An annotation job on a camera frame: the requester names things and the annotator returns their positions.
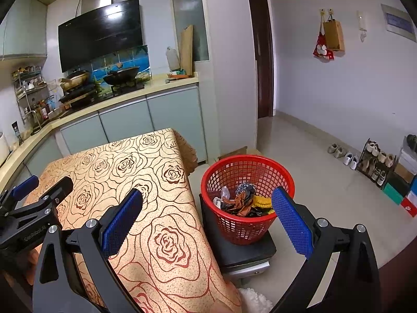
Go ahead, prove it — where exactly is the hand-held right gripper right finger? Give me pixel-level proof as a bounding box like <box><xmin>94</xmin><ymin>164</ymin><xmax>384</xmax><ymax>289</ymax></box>
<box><xmin>270</xmin><ymin>187</ymin><xmax>381</xmax><ymax>313</ymax></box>

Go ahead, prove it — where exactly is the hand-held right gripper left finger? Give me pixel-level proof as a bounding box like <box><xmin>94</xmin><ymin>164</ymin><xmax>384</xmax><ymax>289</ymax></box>
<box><xmin>33</xmin><ymin>189</ymin><xmax>144</xmax><ymax>313</ymax></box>

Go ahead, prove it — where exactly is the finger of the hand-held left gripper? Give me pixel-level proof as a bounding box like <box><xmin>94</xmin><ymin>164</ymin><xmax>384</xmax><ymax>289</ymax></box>
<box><xmin>0</xmin><ymin>175</ymin><xmax>39</xmax><ymax>217</ymax></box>
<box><xmin>7</xmin><ymin>177</ymin><xmax>74</xmax><ymax>232</ymax></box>

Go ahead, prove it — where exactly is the red plastic basket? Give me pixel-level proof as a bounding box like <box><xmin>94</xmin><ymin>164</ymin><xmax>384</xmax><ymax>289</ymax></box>
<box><xmin>200</xmin><ymin>155</ymin><xmax>295</xmax><ymax>246</ymax></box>

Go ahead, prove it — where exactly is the grey patterned scrubber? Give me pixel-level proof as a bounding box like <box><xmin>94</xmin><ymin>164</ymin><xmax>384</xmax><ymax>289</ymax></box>
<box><xmin>235</xmin><ymin>183</ymin><xmax>257</xmax><ymax>197</ymax></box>

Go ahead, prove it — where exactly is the black padded stool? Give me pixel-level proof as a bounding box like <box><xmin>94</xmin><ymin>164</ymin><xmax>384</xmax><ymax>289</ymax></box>
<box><xmin>199</xmin><ymin>195</ymin><xmax>277</xmax><ymax>281</ymax></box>

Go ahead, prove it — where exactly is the rose-patterned tablecloth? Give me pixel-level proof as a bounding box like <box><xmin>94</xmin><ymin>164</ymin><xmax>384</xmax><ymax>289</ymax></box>
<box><xmin>20</xmin><ymin>128</ymin><xmax>243</xmax><ymax>313</ymax></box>

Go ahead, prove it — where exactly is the white fluffy cloth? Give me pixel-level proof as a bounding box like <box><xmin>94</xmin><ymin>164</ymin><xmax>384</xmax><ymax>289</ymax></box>
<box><xmin>239</xmin><ymin>287</ymin><xmax>274</xmax><ymax>313</ymax></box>

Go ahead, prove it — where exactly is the metal spice rack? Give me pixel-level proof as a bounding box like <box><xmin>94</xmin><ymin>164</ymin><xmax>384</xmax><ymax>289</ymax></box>
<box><xmin>13</xmin><ymin>66</ymin><xmax>56</xmax><ymax>128</ymax></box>

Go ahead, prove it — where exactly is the black shoe rack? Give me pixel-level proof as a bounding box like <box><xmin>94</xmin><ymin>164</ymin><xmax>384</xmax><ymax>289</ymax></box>
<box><xmin>356</xmin><ymin>139</ymin><xmax>398</xmax><ymax>190</ymax></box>

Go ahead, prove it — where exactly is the flat cardboard box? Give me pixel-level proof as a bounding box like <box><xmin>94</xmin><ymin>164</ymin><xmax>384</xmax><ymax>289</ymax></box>
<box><xmin>218</xmin><ymin>146</ymin><xmax>262</xmax><ymax>164</ymax></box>

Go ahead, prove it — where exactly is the black induction cooker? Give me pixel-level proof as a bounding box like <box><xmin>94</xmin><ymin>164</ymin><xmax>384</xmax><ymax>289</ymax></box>
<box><xmin>58</xmin><ymin>86</ymin><xmax>98</xmax><ymax>109</ymax></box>

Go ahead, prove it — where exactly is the kitchen counter with cabinets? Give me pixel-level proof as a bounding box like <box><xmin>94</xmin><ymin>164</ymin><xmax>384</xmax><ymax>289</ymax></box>
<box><xmin>0</xmin><ymin>75</ymin><xmax>207</xmax><ymax>183</ymax></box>

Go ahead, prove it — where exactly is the group of racked shoes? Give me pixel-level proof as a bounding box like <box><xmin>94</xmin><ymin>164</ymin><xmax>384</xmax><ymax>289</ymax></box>
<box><xmin>360</xmin><ymin>142</ymin><xmax>395</xmax><ymax>186</ymax></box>

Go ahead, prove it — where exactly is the green shoe box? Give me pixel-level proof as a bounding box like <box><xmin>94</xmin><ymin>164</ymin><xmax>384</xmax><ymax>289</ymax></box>
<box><xmin>383</xmin><ymin>183</ymin><xmax>411</xmax><ymax>205</ymax></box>

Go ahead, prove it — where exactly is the red shoe box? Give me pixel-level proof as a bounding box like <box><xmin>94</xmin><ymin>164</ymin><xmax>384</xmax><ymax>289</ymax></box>
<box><xmin>400</xmin><ymin>196</ymin><xmax>417</xmax><ymax>218</ymax></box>

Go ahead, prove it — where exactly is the brass cooking pot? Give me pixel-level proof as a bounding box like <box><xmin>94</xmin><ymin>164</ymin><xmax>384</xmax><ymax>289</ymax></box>
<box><xmin>59</xmin><ymin>70</ymin><xmax>91</xmax><ymax>91</ymax></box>

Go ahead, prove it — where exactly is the brown shoe box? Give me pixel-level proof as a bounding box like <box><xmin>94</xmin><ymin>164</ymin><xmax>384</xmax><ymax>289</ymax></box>
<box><xmin>393</xmin><ymin>161</ymin><xmax>414</xmax><ymax>184</ymax></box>

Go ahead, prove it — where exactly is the gas stove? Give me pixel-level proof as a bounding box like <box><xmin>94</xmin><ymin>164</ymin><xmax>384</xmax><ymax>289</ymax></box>
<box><xmin>94</xmin><ymin>81</ymin><xmax>145</xmax><ymax>100</ymax></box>

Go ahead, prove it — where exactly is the black wok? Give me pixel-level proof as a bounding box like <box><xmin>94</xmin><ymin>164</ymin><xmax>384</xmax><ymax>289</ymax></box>
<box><xmin>102</xmin><ymin>66</ymin><xmax>140</xmax><ymax>86</ymax></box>

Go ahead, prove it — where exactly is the blue scenic backsplash panel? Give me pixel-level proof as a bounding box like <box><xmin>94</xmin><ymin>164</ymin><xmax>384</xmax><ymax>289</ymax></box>
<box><xmin>63</xmin><ymin>45</ymin><xmax>152</xmax><ymax>92</ymax></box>

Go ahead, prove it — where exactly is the black range hood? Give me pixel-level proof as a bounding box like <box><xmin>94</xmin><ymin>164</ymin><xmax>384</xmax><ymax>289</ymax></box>
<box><xmin>58</xmin><ymin>0</ymin><xmax>144</xmax><ymax>72</ymax></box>

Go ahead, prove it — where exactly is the white plastic jug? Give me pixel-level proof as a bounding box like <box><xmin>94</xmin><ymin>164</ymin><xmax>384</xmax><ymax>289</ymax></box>
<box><xmin>165</xmin><ymin>46</ymin><xmax>180</xmax><ymax>71</ymax></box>

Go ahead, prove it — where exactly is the brown wooden door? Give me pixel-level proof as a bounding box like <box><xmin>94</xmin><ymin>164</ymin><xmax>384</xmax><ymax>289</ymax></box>
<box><xmin>246</xmin><ymin>0</ymin><xmax>276</xmax><ymax>119</ymax></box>

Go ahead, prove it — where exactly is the red hanging ornament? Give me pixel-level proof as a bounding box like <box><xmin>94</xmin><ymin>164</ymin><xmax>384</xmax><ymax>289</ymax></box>
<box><xmin>313</xmin><ymin>23</ymin><xmax>334</xmax><ymax>61</ymax></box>

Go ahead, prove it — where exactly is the wooden cutting board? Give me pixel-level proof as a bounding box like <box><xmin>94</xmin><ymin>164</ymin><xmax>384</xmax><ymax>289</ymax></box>
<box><xmin>180</xmin><ymin>24</ymin><xmax>193</xmax><ymax>75</ymax></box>

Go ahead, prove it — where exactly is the brown paper bag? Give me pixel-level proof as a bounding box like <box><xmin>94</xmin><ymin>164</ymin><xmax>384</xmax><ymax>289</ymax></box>
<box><xmin>322</xmin><ymin>15</ymin><xmax>345</xmax><ymax>52</ymax></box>

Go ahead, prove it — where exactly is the frosted glass panel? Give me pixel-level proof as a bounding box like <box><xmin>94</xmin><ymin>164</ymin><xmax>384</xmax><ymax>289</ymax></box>
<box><xmin>169</xmin><ymin>0</ymin><xmax>209</xmax><ymax>62</ymax></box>

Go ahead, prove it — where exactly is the pale wall cabinet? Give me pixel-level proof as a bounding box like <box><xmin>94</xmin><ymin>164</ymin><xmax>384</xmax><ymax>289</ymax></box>
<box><xmin>0</xmin><ymin>0</ymin><xmax>48</xmax><ymax>61</ymax></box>

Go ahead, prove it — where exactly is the white wall intercom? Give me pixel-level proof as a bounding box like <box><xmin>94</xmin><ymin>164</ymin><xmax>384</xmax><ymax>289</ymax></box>
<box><xmin>356</xmin><ymin>10</ymin><xmax>367</xmax><ymax>43</ymax></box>

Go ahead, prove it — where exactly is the grey wall panel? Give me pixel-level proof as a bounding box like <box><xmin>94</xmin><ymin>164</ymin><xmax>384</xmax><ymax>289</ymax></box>
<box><xmin>381</xmin><ymin>4</ymin><xmax>417</xmax><ymax>42</ymax></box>

